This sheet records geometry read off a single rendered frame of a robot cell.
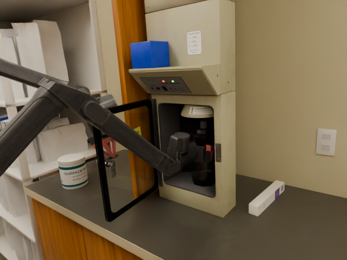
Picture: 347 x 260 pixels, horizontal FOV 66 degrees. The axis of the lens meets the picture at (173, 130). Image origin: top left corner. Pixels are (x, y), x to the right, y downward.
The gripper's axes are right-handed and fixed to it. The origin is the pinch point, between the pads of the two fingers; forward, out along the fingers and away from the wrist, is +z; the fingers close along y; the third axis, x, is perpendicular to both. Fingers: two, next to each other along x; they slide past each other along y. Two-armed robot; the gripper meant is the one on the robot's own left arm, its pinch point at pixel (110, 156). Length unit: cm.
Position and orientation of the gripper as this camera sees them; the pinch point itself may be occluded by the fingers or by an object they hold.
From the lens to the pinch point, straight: 102.5
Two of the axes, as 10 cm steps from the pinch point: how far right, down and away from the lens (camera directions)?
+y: -7.3, 3.4, 6.0
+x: -5.4, 2.5, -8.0
